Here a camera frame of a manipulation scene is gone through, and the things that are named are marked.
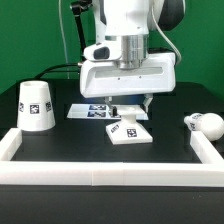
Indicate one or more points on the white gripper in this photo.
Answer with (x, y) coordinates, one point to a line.
(104, 79)

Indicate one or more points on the white lamp base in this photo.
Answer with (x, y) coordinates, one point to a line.
(128, 130)

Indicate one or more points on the white lamp bulb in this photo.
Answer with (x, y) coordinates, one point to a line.
(210, 124)

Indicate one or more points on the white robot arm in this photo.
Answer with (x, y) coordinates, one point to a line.
(120, 62)

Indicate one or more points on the white lamp shade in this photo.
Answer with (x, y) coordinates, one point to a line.
(35, 110)

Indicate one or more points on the white marker sheet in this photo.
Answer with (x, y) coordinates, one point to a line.
(101, 111)

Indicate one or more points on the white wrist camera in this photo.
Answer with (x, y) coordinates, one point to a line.
(102, 52)

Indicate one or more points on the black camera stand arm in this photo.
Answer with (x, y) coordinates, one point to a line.
(78, 7)

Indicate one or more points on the white U-shaped frame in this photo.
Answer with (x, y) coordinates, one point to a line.
(208, 173)

